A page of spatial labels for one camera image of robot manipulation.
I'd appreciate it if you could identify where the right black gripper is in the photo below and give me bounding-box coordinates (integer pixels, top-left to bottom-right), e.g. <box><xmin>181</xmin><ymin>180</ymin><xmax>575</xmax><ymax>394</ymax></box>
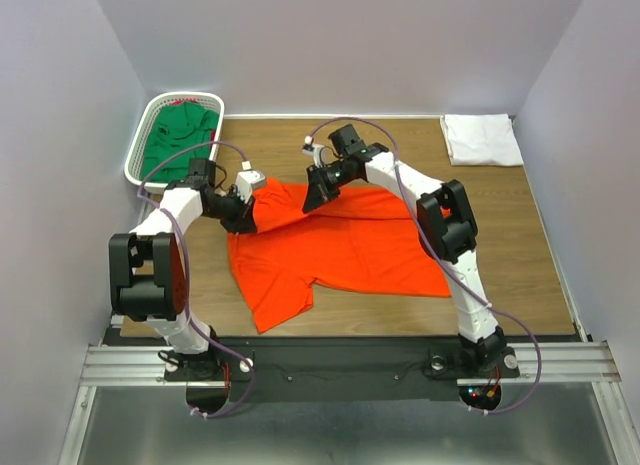
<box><xmin>302</xmin><ymin>159</ymin><xmax>353</xmax><ymax>214</ymax></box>

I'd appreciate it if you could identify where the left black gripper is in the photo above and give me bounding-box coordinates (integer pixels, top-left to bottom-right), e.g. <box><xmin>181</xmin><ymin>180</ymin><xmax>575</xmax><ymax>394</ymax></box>
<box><xmin>204</xmin><ymin>186</ymin><xmax>257</xmax><ymax>236</ymax></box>

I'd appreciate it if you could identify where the orange t shirt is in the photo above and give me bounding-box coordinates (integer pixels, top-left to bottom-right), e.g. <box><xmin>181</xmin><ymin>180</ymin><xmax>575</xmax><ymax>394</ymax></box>
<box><xmin>227</xmin><ymin>178</ymin><xmax>450</xmax><ymax>333</ymax></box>

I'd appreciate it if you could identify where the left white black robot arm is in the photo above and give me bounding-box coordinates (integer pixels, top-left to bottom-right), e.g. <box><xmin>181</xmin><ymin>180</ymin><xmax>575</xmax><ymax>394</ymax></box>
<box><xmin>108</xmin><ymin>159</ymin><xmax>266</xmax><ymax>379</ymax></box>

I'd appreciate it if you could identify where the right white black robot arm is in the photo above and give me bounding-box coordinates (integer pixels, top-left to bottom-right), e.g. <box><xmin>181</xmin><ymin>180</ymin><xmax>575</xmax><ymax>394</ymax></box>
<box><xmin>302</xmin><ymin>124</ymin><xmax>518</xmax><ymax>375</ymax></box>

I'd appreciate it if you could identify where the green t shirt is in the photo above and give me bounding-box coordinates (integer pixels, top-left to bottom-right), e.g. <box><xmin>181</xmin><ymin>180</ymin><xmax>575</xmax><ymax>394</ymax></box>
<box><xmin>141</xmin><ymin>100</ymin><xmax>220</xmax><ymax>183</ymax></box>

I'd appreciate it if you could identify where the white plastic laundry basket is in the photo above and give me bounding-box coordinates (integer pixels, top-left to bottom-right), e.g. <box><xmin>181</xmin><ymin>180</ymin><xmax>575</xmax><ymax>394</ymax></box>
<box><xmin>124</xmin><ymin>91</ymin><xmax>225</xmax><ymax>194</ymax></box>

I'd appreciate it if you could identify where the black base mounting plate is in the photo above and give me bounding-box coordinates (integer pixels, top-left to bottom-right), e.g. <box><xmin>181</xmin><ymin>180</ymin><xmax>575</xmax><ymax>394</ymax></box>
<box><xmin>164</xmin><ymin>336</ymin><xmax>519</xmax><ymax>403</ymax></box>

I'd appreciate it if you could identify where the folded white t shirt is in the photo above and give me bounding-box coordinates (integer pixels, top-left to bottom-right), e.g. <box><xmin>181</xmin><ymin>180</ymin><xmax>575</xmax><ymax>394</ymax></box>
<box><xmin>440</xmin><ymin>114</ymin><xmax>523</xmax><ymax>167</ymax></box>

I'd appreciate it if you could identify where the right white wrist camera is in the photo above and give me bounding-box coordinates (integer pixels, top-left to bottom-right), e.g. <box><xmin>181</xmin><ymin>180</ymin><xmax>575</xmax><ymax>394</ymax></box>
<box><xmin>302</xmin><ymin>135</ymin><xmax>333</xmax><ymax>168</ymax></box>

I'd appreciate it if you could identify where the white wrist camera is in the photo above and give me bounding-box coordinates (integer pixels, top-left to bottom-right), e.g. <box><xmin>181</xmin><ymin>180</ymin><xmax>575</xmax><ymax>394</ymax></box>
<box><xmin>302</xmin><ymin>135</ymin><xmax>333</xmax><ymax>168</ymax></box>
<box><xmin>234</xmin><ymin>170</ymin><xmax>267</xmax><ymax>203</ymax></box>

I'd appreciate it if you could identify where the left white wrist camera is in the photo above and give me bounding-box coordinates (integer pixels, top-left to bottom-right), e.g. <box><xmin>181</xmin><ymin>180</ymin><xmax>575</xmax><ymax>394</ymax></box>
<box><xmin>234</xmin><ymin>170</ymin><xmax>267</xmax><ymax>203</ymax></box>

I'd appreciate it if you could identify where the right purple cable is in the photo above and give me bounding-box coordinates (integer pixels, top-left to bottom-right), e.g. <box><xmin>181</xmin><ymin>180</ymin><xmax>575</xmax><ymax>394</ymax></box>
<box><xmin>304</xmin><ymin>116</ymin><xmax>542</xmax><ymax>417</ymax></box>

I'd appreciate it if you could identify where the purple cable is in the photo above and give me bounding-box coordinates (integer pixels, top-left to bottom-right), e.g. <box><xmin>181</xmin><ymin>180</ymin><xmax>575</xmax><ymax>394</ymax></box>
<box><xmin>304</xmin><ymin>116</ymin><xmax>542</xmax><ymax>417</ymax></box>
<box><xmin>136</xmin><ymin>140</ymin><xmax>257</xmax><ymax>420</ymax></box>

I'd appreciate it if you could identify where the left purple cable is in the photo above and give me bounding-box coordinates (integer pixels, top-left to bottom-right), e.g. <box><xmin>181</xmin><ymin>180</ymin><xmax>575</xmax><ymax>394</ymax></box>
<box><xmin>136</xmin><ymin>140</ymin><xmax>257</xmax><ymax>420</ymax></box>

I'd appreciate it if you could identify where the aluminium frame rail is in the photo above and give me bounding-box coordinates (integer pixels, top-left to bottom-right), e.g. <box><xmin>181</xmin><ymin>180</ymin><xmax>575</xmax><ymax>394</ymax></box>
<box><xmin>57</xmin><ymin>192</ymin><xmax>629</xmax><ymax>465</ymax></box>

